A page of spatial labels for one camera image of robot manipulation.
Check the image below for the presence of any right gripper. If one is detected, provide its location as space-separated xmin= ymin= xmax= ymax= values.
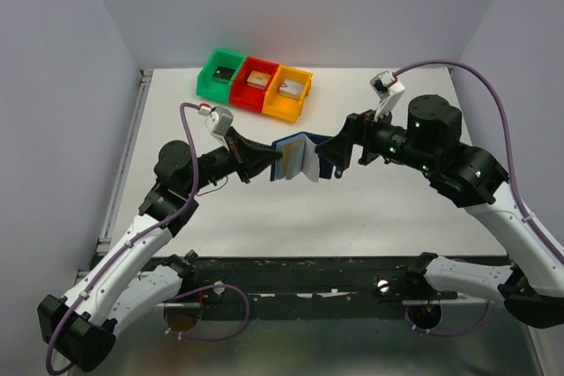
xmin=314 ymin=99 xmax=436 ymax=173

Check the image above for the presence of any blue card holder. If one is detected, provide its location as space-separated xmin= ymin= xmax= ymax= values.
xmin=270 ymin=131 xmax=343 ymax=183

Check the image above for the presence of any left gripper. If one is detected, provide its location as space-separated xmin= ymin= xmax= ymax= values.
xmin=183 ymin=126 xmax=283 ymax=195

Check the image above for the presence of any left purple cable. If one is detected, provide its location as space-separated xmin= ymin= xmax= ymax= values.
xmin=46 ymin=102 xmax=252 ymax=372

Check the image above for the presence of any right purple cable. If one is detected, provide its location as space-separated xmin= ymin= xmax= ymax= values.
xmin=394 ymin=60 xmax=564 ymax=336

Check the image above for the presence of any aluminium rail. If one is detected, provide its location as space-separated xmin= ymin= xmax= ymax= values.
xmin=77 ymin=265 xmax=197 ymax=316

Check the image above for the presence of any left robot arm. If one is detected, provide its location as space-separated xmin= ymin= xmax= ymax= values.
xmin=38 ymin=128 xmax=282 ymax=372

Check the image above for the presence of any purple cable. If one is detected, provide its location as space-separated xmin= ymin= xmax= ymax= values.
xmin=394 ymin=60 xmax=564 ymax=336
xmin=46 ymin=102 xmax=252 ymax=372

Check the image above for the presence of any tan block in red bin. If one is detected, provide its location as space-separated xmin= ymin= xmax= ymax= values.
xmin=247 ymin=70 xmax=271 ymax=89

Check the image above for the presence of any green bin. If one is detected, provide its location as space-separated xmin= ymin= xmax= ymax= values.
xmin=197 ymin=48 xmax=247 ymax=104

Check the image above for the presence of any yellow bin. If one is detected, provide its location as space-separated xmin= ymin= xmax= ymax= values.
xmin=261 ymin=65 xmax=313 ymax=123

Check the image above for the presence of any grey block in yellow bin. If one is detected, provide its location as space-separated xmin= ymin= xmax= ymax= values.
xmin=278 ymin=78 xmax=305 ymax=100

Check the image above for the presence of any gold credit card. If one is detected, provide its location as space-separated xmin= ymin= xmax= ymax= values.
xmin=282 ymin=140 xmax=304 ymax=176

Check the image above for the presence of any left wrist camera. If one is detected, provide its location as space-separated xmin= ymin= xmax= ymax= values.
xmin=198 ymin=103 xmax=234 ymax=137

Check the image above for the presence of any dark block in green bin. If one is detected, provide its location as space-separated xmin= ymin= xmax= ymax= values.
xmin=212 ymin=66 xmax=234 ymax=84

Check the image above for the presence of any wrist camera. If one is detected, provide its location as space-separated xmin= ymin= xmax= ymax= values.
xmin=198 ymin=103 xmax=234 ymax=137
xmin=370 ymin=70 xmax=405 ymax=121

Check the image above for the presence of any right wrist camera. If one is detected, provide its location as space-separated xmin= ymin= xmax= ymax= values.
xmin=370 ymin=70 xmax=405 ymax=121

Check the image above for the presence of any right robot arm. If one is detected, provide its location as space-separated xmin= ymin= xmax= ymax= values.
xmin=315 ymin=95 xmax=563 ymax=328

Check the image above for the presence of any red bin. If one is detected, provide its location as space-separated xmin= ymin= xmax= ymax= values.
xmin=229 ymin=56 xmax=279 ymax=114

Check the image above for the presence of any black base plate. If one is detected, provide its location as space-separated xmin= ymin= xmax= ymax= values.
xmin=144 ymin=254 xmax=457 ymax=321

